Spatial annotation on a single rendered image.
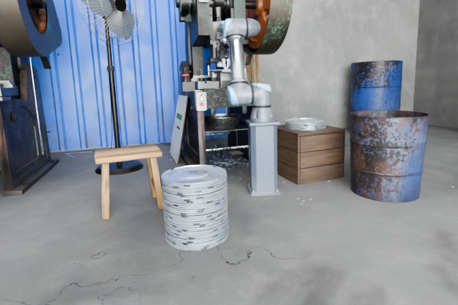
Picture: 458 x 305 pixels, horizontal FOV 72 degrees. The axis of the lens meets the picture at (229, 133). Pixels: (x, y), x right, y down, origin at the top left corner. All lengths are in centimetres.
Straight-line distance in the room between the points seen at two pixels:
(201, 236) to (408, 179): 119
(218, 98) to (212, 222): 128
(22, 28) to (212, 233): 174
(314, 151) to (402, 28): 345
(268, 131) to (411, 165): 80
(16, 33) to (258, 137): 165
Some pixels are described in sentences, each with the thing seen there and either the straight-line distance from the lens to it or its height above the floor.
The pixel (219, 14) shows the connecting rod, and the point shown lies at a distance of 271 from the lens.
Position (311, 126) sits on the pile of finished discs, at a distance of 222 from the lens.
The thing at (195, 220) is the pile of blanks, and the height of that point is 13.
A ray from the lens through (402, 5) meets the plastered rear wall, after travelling 537.
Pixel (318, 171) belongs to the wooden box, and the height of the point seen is 7.
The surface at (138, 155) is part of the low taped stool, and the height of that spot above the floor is 32.
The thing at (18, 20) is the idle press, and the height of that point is 110.
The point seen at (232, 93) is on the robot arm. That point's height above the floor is 63.
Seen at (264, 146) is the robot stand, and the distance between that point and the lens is 191.
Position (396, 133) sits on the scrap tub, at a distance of 190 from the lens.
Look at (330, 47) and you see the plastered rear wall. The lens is 456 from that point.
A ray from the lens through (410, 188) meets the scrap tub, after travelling 204.
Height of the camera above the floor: 69
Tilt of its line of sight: 9 degrees down
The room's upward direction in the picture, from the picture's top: 2 degrees counter-clockwise
